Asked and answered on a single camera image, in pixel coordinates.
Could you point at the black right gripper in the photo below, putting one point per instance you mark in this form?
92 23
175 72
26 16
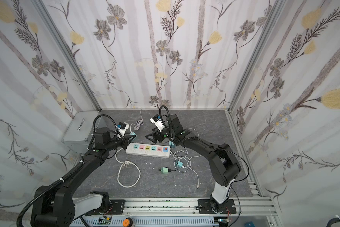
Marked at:
159 135

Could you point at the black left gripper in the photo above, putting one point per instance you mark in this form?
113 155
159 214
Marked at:
126 140

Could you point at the green charger with black cable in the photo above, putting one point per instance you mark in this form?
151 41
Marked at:
164 170

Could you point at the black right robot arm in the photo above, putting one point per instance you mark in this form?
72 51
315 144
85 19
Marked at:
191 130

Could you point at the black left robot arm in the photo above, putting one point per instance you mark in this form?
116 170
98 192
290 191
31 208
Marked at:
53 205

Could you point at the white colourful power strip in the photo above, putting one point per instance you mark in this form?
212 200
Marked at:
148 150

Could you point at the grey metal first-aid box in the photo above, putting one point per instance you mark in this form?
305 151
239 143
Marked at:
78 134

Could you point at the orange emergency button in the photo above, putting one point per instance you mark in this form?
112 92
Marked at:
128 222

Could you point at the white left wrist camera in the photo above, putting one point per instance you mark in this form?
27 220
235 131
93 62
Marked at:
122 128

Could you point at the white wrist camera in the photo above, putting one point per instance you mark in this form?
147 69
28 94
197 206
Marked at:
122 128
158 122

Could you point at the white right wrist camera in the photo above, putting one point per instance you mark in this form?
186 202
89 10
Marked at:
158 122

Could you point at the teal charger on white cable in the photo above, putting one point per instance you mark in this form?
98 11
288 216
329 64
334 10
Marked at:
179 164

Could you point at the white slotted cable duct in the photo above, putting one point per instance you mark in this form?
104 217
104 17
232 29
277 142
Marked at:
154 222

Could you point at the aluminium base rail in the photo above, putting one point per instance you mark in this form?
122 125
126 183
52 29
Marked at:
255 206

